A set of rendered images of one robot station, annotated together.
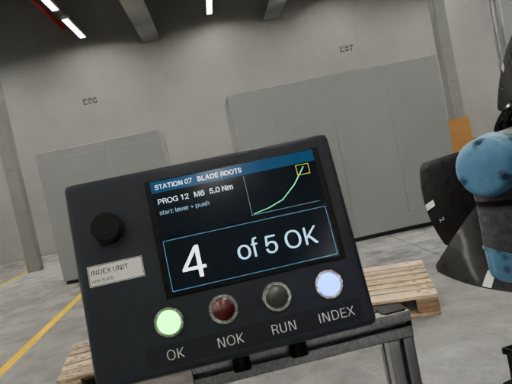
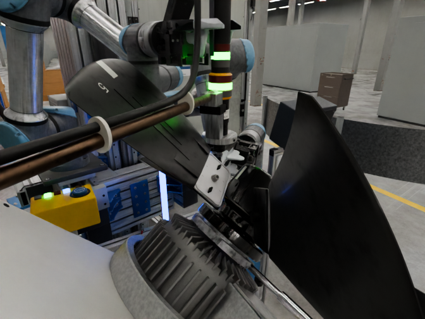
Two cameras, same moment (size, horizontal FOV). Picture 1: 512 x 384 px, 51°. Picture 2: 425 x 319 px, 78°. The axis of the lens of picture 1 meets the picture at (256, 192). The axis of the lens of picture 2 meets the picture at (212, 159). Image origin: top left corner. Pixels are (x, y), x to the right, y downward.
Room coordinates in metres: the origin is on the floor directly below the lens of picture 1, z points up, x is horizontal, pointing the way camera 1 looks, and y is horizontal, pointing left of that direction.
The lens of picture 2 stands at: (1.44, -0.83, 1.46)
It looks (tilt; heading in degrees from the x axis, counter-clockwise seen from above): 23 degrees down; 155
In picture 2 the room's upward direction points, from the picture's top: straight up
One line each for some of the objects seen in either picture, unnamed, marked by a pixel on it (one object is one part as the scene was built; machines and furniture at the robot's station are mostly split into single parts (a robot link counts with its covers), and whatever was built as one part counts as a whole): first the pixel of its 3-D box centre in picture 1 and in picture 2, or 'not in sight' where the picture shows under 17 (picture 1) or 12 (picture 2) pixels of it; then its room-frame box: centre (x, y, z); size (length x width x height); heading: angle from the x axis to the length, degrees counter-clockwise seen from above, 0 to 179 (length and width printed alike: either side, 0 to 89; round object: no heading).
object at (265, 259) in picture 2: not in sight; (263, 264); (0.57, -0.12, 0.39); 0.04 x 0.04 x 0.78; 7
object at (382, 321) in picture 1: (302, 344); (290, 147); (0.56, -0.02, 1.04); 0.24 x 0.03 x 0.03; 97
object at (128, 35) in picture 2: not in sight; (141, 42); (0.72, -0.68, 1.48); 0.11 x 0.08 x 0.09; 17
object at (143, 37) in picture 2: not in sight; (157, 39); (0.80, -0.66, 1.48); 0.08 x 0.05 x 0.08; 107
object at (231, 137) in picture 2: not in sight; (217, 116); (1.00, -0.61, 1.34); 0.09 x 0.07 x 0.10; 132
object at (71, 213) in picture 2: not in sight; (66, 212); (0.67, -0.94, 1.02); 0.16 x 0.10 x 0.11; 97
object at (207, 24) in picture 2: not in sight; (202, 38); (0.98, -0.63, 1.48); 0.09 x 0.03 x 0.06; 8
